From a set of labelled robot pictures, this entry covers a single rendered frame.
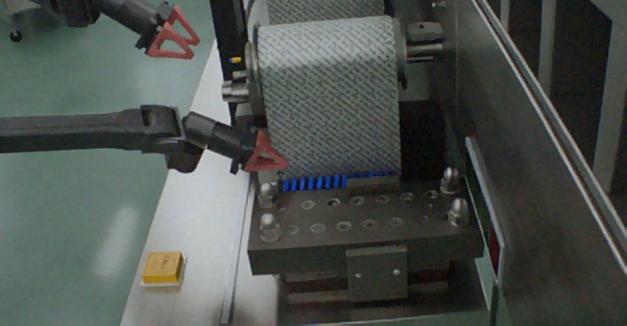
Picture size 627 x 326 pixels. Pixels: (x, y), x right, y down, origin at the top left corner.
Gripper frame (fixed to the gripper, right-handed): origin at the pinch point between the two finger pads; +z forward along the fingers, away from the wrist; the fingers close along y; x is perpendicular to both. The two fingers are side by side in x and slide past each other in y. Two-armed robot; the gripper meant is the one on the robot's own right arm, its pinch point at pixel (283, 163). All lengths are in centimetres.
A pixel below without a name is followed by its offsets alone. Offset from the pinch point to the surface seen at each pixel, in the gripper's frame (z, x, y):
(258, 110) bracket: -7.6, 4.6, -7.0
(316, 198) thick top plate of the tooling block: 7.0, -0.3, 6.7
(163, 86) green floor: -35, -143, -262
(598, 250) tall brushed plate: 9, 46, 69
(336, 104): 3.5, 15.4, 0.3
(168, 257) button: -13.6, -24.6, 8.6
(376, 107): 10.2, 17.9, 0.3
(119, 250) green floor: -24, -137, -106
